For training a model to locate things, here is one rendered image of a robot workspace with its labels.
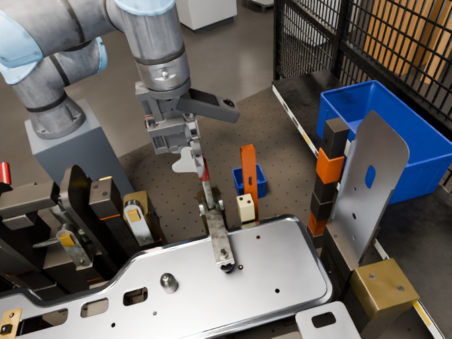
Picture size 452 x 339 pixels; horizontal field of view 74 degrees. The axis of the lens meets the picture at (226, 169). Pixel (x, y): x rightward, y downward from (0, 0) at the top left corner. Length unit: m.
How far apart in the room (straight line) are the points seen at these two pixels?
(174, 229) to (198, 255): 0.43
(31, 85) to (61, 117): 0.11
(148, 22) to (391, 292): 0.58
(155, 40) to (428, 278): 0.63
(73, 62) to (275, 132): 0.88
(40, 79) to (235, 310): 0.75
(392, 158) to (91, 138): 0.81
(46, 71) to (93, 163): 0.30
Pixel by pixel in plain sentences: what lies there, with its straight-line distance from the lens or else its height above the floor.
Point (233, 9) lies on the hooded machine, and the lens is 4.58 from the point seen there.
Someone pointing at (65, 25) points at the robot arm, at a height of 1.49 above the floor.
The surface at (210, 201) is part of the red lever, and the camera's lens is 0.70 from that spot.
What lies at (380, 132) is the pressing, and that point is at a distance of 0.50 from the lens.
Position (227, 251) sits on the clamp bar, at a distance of 0.63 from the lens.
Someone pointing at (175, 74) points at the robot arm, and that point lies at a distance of 0.46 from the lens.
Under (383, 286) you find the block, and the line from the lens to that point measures 0.65.
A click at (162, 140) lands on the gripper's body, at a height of 1.31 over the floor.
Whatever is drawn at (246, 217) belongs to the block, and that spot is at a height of 1.02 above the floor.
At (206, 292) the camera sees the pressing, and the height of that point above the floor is 1.00.
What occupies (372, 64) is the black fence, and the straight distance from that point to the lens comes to 1.03.
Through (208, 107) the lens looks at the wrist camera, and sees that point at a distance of 0.51.
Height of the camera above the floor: 1.63
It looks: 46 degrees down
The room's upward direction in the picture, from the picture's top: 9 degrees counter-clockwise
